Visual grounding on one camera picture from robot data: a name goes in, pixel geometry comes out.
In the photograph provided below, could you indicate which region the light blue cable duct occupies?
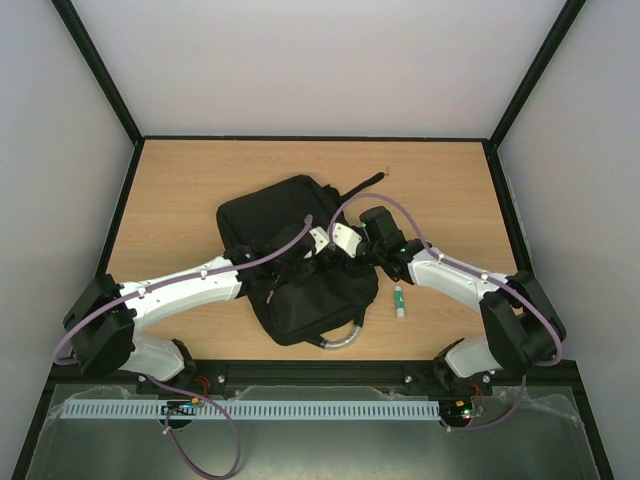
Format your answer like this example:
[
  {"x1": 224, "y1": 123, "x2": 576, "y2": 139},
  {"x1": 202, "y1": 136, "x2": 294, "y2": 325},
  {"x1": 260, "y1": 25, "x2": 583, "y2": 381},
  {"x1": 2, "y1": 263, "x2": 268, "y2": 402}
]
[{"x1": 60, "y1": 399, "x2": 440, "y2": 421}]

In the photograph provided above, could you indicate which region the black student backpack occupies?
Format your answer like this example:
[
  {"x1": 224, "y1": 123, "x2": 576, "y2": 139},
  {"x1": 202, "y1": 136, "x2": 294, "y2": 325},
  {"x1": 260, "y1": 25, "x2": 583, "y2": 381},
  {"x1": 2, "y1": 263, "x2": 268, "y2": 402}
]
[{"x1": 216, "y1": 173, "x2": 384, "y2": 350}]

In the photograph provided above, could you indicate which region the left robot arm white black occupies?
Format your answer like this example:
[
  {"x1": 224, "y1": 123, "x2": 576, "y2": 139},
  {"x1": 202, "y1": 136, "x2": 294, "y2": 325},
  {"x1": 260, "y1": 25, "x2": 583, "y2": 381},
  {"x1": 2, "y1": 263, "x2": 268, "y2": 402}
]
[{"x1": 54, "y1": 218, "x2": 329, "y2": 381}]

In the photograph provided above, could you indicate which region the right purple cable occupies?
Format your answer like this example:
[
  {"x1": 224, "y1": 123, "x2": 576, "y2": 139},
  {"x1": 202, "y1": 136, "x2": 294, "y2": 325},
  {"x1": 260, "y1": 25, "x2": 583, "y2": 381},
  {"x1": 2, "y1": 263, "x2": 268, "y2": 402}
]
[{"x1": 327, "y1": 193, "x2": 566, "y2": 432}]

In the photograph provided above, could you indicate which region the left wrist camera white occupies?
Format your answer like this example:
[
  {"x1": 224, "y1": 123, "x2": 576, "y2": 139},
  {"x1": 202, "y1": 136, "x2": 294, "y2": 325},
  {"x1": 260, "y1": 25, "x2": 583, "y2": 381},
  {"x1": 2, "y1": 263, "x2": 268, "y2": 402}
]
[{"x1": 309, "y1": 226, "x2": 330, "y2": 256}]

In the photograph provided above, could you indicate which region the white glue stick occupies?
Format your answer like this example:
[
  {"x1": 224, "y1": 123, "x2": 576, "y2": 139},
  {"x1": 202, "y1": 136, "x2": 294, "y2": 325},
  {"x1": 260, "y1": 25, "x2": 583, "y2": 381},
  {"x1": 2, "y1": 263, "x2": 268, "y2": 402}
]
[{"x1": 394, "y1": 285, "x2": 406, "y2": 318}]

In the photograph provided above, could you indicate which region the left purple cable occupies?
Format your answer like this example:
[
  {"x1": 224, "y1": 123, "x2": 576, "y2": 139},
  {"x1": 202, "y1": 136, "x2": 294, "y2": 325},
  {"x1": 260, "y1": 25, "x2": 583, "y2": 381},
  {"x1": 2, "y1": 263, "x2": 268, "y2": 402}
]
[{"x1": 53, "y1": 214, "x2": 314, "y2": 479}]

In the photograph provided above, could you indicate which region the purple cable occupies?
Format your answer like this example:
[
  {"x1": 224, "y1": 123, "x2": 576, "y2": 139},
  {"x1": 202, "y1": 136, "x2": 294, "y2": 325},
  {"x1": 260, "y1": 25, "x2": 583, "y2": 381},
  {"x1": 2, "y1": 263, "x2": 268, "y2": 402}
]
[
  {"x1": 327, "y1": 193, "x2": 566, "y2": 432},
  {"x1": 53, "y1": 214, "x2": 314, "y2": 479}
]

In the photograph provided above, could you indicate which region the black frame rail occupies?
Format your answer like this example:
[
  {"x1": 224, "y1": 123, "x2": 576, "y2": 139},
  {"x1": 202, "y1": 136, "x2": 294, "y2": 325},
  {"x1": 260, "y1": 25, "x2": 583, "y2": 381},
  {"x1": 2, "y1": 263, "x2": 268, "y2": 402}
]
[{"x1": 46, "y1": 360, "x2": 585, "y2": 399}]

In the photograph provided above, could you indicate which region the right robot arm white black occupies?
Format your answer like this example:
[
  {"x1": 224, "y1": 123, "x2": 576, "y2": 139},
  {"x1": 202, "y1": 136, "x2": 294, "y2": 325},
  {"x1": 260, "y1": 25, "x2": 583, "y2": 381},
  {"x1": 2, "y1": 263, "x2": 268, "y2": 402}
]
[{"x1": 328, "y1": 207, "x2": 566, "y2": 392}]

